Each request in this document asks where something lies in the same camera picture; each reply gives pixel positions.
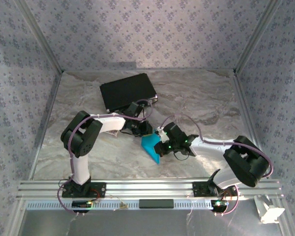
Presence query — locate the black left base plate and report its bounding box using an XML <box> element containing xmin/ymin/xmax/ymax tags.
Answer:
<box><xmin>61</xmin><ymin>182</ymin><xmax>107</xmax><ymax>199</ymax></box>

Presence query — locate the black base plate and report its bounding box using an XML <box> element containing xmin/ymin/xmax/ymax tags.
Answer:
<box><xmin>61</xmin><ymin>182</ymin><xmax>107</xmax><ymax>199</ymax></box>
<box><xmin>192</xmin><ymin>181</ymin><xmax>238</xmax><ymax>197</ymax></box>

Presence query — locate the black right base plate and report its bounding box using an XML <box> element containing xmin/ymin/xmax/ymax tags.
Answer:
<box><xmin>192</xmin><ymin>181</ymin><xmax>238</xmax><ymax>197</ymax></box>

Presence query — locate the white plastic bracket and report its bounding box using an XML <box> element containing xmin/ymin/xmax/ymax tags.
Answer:
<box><xmin>253</xmin><ymin>195</ymin><xmax>286</xmax><ymax>224</ymax></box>

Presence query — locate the left controller board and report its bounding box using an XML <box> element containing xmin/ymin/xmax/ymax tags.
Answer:
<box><xmin>72</xmin><ymin>200</ymin><xmax>93</xmax><ymax>213</ymax></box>

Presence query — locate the black rectangular block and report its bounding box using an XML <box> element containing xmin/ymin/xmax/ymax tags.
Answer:
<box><xmin>139</xmin><ymin>199</ymin><xmax>175</xmax><ymax>209</ymax></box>

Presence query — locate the aluminium frame bar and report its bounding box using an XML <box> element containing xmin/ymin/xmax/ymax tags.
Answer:
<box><xmin>28</xmin><ymin>71</ymin><xmax>64</xmax><ymax>180</ymax></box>
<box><xmin>8</xmin><ymin>200</ymin><xmax>28</xmax><ymax>236</ymax></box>
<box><xmin>232</xmin><ymin>70</ymin><xmax>271</xmax><ymax>179</ymax></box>
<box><xmin>272</xmin><ymin>199</ymin><xmax>295</xmax><ymax>236</ymax></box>

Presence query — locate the black hard case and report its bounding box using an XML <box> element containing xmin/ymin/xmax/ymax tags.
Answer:
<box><xmin>99</xmin><ymin>73</ymin><xmax>159</xmax><ymax>114</ymax></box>

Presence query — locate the right controller board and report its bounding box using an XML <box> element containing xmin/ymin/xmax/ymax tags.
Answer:
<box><xmin>210</xmin><ymin>199</ymin><xmax>229</xmax><ymax>212</ymax></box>

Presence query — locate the slotted grey cable duct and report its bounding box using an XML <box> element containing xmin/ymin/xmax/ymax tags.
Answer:
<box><xmin>26</xmin><ymin>200</ymin><xmax>213</xmax><ymax>211</ymax></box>

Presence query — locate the aluminium mounting rail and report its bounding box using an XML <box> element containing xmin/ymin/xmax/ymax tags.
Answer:
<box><xmin>16</xmin><ymin>178</ymin><xmax>285</xmax><ymax>200</ymax></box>

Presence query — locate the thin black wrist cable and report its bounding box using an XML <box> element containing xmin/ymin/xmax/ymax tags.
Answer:
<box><xmin>174</xmin><ymin>149</ymin><xmax>190</xmax><ymax>162</ymax></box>

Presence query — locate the controller board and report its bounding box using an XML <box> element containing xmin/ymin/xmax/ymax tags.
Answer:
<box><xmin>210</xmin><ymin>199</ymin><xmax>229</xmax><ymax>212</ymax></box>
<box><xmin>72</xmin><ymin>200</ymin><xmax>93</xmax><ymax>213</ymax></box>

